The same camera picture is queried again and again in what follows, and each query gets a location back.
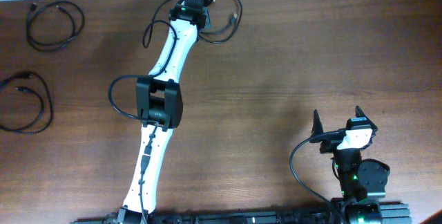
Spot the black usb cable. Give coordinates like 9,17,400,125
0,70,55,135
198,0,244,44
25,0,86,53

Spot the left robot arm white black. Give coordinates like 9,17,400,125
114,0,209,223

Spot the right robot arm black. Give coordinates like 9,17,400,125
309,106,390,223

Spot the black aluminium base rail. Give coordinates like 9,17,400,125
70,201,412,224

